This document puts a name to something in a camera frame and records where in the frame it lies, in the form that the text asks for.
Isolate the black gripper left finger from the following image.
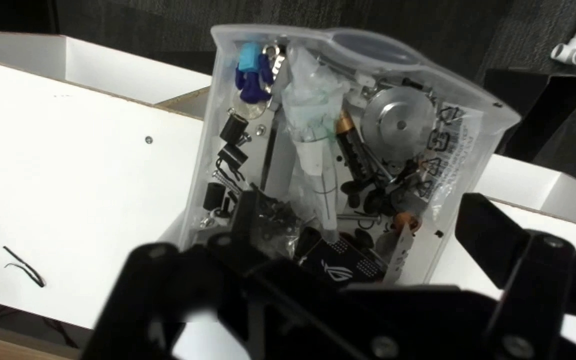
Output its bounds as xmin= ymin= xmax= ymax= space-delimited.
xmin=80 ymin=190 xmax=358 ymax=360

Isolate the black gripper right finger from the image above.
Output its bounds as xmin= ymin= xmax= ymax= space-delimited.
xmin=456 ymin=191 xmax=576 ymax=360

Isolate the clear plastic open drawer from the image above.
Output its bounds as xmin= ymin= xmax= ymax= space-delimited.
xmin=166 ymin=21 xmax=524 ymax=289

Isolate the clear plastic bag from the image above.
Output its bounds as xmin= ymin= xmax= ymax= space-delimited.
xmin=278 ymin=44 xmax=355 ymax=232

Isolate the white shelf table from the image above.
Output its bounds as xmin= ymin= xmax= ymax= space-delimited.
xmin=0 ymin=27 xmax=576 ymax=337

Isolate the small black electronic component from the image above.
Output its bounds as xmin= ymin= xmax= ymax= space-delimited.
xmin=218 ymin=109 xmax=253 ymax=147

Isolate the black box with logo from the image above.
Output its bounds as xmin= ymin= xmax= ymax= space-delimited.
xmin=293 ymin=227 xmax=392 ymax=284

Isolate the blue plastic part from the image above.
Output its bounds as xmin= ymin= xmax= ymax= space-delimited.
xmin=232 ymin=38 xmax=278 ymax=105

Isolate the gold and black battery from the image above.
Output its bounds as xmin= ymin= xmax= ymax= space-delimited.
xmin=337 ymin=109 xmax=373 ymax=186

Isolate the silver round disc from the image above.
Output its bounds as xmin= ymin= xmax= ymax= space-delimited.
xmin=362 ymin=83 xmax=439 ymax=159

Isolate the thin black wire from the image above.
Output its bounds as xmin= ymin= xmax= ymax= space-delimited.
xmin=0 ymin=243 xmax=48 ymax=289

